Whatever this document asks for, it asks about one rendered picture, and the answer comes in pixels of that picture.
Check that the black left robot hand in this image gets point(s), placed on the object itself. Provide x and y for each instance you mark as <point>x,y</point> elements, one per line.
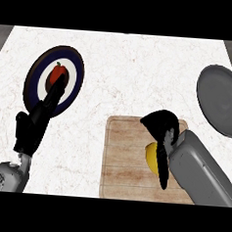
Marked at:
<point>35,125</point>

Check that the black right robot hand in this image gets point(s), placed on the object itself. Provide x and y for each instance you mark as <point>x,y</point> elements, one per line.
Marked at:
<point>161,124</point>

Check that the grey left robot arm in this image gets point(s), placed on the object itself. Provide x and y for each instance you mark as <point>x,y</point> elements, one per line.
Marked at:
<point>9,176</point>

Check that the yellow lemon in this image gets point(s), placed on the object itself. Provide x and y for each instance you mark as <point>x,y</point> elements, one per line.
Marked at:
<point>152,158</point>

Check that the wooden cutting board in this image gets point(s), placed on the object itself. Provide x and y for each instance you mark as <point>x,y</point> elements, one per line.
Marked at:
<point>128,161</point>

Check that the grey pan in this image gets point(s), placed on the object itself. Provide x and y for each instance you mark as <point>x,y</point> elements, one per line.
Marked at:
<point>222,99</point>

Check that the blue and white plate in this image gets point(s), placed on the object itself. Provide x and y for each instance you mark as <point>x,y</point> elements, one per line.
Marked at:
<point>49,74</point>

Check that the red bell pepper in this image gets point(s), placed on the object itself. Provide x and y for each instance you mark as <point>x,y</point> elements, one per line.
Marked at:
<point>56,72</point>

